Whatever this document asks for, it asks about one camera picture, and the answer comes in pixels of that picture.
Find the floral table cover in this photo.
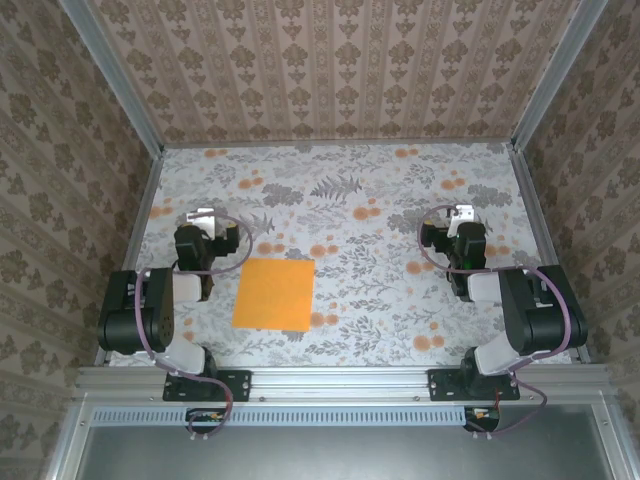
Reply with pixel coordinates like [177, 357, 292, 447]
[106, 142, 576, 369]

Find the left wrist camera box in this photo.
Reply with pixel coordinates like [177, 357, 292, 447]
[185, 208, 229, 235]

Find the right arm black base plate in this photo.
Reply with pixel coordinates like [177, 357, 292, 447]
[427, 368, 521, 402]

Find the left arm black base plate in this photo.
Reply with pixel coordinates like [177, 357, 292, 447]
[163, 368, 252, 402]

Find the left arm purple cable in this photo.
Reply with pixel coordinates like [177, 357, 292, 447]
[135, 209, 254, 444]

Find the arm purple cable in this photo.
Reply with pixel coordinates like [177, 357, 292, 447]
[135, 209, 254, 444]
[417, 203, 575, 444]

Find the long aluminium mounting rail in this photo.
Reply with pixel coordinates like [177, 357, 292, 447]
[74, 364, 614, 402]

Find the orange square paper sheet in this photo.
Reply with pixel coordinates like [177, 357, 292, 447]
[231, 257, 316, 333]

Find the grey slotted cable duct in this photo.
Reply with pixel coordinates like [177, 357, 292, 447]
[92, 405, 474, 427]

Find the aluminium corner post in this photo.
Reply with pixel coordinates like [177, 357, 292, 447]
[510, 0, 610, 154]
[58, 0, 166, 155]

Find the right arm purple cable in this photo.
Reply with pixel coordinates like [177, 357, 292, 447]
[417, 203, 575, 444]

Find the aluminium side rail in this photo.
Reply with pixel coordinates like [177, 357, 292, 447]
[93, 147, 166, 366]
[508, 144, 592, 364]

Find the black cable outlet with wires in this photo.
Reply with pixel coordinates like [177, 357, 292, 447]
[185, 407, 227, 435]
[463, 405, 501, 434]

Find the grey metal panel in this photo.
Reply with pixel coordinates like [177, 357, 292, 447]
[74, 424, 619, 480]

